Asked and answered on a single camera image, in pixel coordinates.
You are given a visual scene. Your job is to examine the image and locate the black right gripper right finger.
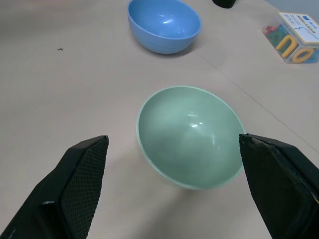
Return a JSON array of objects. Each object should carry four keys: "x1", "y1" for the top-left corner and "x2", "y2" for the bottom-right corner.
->
[{"x1": 238, "y1": 133, "x2": 319, "y2": 239}]

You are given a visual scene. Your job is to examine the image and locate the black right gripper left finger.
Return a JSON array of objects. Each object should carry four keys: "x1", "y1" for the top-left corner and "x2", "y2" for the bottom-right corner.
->
[{"x1": 0, "y1": 135, "x2": 110, "y2": 239}]

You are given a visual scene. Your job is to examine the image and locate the green bowl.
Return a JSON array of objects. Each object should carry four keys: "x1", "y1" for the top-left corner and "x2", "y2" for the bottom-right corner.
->
[{"x1": 136, "y1": 85, "x2": 248, "y2": 191}]

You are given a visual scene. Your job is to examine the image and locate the clear box of coloured letters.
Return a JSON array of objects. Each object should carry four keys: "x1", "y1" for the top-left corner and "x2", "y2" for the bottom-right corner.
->
[{"x1": 261, "y1": 11, "x2": 319, "y2": 64}]

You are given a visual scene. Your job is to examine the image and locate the black round object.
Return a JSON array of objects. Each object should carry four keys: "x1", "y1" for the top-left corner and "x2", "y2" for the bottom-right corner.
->
[{"x1": 212, "y1": 0, "x2": 237, "y2": 8}]

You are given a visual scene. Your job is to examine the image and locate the blue bowl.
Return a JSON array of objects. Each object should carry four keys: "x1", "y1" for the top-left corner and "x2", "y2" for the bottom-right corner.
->
[{"x1": 127, "y1": 0, "x2": 202, "y2": 55}]

